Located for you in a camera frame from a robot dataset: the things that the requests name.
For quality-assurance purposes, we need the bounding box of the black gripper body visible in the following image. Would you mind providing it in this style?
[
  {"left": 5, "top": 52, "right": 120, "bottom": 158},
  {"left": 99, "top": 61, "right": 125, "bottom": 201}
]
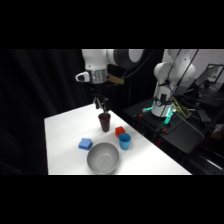
[{"left": 89, "top": 82, "right": 110, "bottom": 101}]

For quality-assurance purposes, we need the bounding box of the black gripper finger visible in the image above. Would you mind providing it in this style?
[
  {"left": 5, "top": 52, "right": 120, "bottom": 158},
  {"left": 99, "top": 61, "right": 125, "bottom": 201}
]
[
  {"left": 101, "top": 97, "right": 110, "bottom": 115},
  {"left": 93, "top": 97, "right": 102, "bottom": 111}
]

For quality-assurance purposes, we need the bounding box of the brown cup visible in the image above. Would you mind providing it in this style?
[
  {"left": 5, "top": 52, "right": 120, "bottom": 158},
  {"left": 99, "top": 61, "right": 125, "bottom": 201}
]
[{"left": 97, "top": 112, "right": 112, "bottom": 133}]

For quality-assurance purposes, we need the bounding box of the blue cup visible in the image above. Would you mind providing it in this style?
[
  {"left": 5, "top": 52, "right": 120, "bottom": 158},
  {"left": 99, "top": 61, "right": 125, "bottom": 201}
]
[{"left": 118, "top": 132, "right": 132, "bottom": 151}]

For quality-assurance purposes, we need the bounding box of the grey bowl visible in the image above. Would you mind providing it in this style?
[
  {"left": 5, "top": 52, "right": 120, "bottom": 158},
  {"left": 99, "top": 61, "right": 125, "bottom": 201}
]
[{"left": 86, "top": 142, "right": 120, "bottom": 175}]

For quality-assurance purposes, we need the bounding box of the red block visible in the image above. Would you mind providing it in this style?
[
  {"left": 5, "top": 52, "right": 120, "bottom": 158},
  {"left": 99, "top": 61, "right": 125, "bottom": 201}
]
[{"left": 114, "top": 126, "right": 126, "bottom": 138}]

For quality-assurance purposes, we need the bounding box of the blue sponge block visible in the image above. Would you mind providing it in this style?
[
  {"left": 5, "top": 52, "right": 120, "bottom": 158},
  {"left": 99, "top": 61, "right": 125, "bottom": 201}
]
[{"left": 78, "top": 137, "right": 93, "bottom": 151}]

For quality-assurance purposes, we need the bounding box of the green light strip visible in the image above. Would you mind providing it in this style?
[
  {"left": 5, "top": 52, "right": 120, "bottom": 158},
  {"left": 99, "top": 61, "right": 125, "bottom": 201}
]
[{"left": 164, "top": 108, "right": 175, "bottom": 125}]

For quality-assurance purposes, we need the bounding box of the black curtain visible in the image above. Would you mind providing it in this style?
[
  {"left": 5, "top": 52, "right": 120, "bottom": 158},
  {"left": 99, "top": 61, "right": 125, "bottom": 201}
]
[{"left": 0, "top": 49, "right": 165, "bottom": 176}]

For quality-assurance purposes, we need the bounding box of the black robot stand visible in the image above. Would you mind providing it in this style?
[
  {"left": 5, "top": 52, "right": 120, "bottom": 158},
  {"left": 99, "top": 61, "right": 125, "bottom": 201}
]
[{"left": 123, "top": 98, "right": 206, "bottom": 155}]

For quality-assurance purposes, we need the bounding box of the dark laptop screen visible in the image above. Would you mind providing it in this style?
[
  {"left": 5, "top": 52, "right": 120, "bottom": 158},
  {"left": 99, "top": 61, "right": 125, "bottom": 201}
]
[{"left": 194, "top": 63, "right": 224, "bottom": 92}]

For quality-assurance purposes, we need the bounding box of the gold wrist camera mount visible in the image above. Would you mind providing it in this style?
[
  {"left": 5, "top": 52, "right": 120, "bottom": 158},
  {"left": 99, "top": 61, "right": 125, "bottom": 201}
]
[{"left": 106, "top": 74, "right": 126, "bottom": 86}]

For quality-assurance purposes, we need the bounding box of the yellow cable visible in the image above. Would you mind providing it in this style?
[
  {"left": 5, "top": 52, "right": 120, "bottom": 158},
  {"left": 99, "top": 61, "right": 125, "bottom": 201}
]
[{"left": 172, "top": 96, "right": 192, "bottom": 120}]

